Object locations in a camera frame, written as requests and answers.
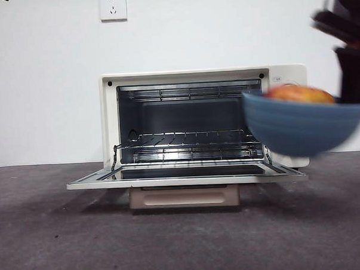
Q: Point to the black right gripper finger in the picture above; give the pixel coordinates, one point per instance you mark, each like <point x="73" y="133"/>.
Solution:
<point x="353" y="76"/>

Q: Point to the red yellow apple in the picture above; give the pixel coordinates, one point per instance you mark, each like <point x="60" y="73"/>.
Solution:
<point x="297" y="95"/>

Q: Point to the blue ribbed bowl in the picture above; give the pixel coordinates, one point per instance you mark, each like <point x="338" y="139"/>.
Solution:
<point x="299" y="126"/>

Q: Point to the cream Toshiba toaster oven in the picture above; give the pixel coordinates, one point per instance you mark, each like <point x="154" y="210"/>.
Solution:
<point x="107" y="120"/>

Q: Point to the white wall socket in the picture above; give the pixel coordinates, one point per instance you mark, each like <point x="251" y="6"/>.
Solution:
<point x="113" y="7"/>

